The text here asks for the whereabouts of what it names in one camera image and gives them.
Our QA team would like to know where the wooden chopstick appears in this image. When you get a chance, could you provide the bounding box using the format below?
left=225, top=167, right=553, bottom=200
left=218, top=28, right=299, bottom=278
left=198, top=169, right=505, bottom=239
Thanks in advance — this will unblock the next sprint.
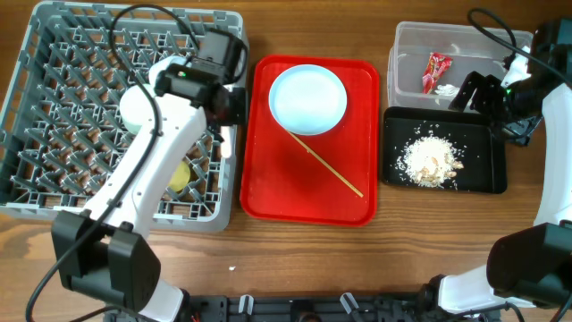
left=286, top=131, right=364, bottom=198

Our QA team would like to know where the grey dishwasher rack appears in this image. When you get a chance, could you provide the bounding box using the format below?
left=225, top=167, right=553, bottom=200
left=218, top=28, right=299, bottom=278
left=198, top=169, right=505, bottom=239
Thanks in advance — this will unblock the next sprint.
left=1, top=1, right=247, bottom=221

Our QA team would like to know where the red plastic tray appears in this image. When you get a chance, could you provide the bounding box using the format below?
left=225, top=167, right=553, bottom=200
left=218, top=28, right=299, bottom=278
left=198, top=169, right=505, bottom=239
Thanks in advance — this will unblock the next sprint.
left=240, top=55, right=380, bottom=226

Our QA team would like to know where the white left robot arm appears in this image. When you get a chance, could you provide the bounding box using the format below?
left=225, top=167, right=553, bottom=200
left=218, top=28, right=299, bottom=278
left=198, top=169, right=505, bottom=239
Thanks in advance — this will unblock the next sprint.
left=51, top=30, right=248, bottom=321

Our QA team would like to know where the red candy wrapper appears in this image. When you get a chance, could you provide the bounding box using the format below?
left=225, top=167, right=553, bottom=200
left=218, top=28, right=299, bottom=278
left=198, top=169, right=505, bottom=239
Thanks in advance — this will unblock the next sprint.
left=422, top=52, right=453, bottom=94

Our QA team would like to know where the yellow plastic cup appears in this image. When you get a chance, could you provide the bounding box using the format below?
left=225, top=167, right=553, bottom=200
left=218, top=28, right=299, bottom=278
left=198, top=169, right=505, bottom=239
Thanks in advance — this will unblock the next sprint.
left=168, top=161, right=191, bottom=192

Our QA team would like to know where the white plastic fork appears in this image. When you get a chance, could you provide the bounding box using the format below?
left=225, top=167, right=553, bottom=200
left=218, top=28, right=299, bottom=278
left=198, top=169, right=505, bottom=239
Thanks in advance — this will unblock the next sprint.
left=220, top=126, right=233, bottom=158

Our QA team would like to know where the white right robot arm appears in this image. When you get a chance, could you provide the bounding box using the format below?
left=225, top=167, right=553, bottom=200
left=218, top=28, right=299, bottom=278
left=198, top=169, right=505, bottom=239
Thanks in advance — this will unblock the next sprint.
left=416, top=18, right=571, bottom=321

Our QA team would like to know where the light blue bowl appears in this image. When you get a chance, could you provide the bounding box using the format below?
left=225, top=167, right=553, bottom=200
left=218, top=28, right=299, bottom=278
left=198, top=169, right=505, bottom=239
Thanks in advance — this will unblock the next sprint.
left=148, top=55, right=186, bottom=88

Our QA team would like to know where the clear plastic waste bin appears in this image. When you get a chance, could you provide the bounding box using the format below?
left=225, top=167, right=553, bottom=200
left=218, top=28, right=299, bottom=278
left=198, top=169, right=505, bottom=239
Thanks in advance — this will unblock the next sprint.
left=387, top=21, right=511, bottom=111

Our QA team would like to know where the crumpled white tissue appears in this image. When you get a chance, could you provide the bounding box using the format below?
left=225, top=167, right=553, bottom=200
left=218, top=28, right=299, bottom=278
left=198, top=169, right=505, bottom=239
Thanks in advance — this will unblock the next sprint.
left=434, top=84, right=459, bottom=97

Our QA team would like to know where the black food waste tray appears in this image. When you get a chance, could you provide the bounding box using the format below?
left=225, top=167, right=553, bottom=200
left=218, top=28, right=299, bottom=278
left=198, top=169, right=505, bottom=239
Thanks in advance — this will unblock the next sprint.
left=380, top=106, right=508, bottom=194

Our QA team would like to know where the pile of rice scraps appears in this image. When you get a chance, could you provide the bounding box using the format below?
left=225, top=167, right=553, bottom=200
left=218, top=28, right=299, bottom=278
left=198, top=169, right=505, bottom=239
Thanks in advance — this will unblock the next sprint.
left=391, top=125, right=467, bottom=190

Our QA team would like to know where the light blue plate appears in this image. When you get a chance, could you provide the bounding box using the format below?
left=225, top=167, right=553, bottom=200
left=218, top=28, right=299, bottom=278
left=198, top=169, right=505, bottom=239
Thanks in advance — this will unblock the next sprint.
left=268, top=64, right=349, bottom=136

